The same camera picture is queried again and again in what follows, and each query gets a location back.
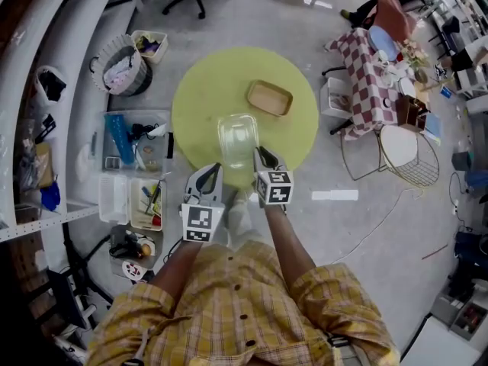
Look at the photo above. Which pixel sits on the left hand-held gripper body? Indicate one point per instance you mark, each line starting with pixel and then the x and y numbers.
pixel 201 219

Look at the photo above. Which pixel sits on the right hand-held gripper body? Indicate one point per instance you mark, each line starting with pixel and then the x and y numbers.
pixel 275 187

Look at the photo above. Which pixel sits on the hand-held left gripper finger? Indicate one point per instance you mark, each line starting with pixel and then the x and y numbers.
pixel 218 177
pixel 193 181

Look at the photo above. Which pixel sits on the clear plastic container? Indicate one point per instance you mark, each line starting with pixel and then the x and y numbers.
pixel 237 137

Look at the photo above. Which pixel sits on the person's left forearm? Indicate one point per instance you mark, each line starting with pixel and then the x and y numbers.
pixel 177 269

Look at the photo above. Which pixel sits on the person's right forearm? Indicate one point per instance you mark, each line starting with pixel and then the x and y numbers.
pixel 287 242

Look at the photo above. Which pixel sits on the light grey trousers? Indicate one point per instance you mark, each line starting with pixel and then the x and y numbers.
pixel 240 219

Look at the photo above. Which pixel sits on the clear plastic storage bin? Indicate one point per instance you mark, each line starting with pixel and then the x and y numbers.
pixel 152 155

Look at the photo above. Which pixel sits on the white box with tools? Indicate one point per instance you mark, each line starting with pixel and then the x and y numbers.
pixel 146 204

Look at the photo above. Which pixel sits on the white tape strip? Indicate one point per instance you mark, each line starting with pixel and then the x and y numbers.
pixel 335 195

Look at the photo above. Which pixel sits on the wooden rectangular tray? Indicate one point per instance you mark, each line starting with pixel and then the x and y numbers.
pixel 270 98

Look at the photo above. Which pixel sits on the grey tray with clutter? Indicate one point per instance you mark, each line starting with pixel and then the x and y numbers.
pixel 131 248

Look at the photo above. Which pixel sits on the round green table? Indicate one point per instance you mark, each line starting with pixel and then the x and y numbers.
pixel 213 86

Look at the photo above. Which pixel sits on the white plastic bin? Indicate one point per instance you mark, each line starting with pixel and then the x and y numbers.
pixel 335 97

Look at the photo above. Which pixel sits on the blue perforated board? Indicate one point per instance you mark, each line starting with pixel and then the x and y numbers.
pixel 119 137

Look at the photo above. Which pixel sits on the yellow plaid shirt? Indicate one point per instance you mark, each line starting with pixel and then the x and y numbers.
pixel 236 311

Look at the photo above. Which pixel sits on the checked red white tablecloth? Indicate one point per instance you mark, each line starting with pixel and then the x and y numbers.
pixel 362 86

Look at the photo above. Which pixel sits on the grey fabric laundry basket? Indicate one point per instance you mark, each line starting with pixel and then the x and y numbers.
pixel 126 71

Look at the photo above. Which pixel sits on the white bin with cloths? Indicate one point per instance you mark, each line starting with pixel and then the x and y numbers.
pixel 150 46

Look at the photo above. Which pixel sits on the brown wooden box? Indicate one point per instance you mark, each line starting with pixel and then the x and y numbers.
pixel 409 113

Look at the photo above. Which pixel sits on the blue cloth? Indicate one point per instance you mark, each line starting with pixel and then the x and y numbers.
pixel 50 196

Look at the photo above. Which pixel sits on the white plate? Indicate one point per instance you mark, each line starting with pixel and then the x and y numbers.
pixel 406 87

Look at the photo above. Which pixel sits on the pale blue round plate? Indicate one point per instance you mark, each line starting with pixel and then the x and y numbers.
pixel 382 40

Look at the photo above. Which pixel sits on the light blue book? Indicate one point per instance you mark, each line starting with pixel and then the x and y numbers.
pixel 432 128

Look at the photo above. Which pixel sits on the white bag with black items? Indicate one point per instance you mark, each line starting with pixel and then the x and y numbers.
pixel 50 86

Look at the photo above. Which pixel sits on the bunch of pale flowers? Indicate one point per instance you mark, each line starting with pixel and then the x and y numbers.
pixel 413 53

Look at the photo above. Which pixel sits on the white metal shelving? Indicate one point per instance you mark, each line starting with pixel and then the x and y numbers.
pixel 76 52

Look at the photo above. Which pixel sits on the metal chair frame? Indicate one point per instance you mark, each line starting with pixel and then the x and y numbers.
pixel 352 166

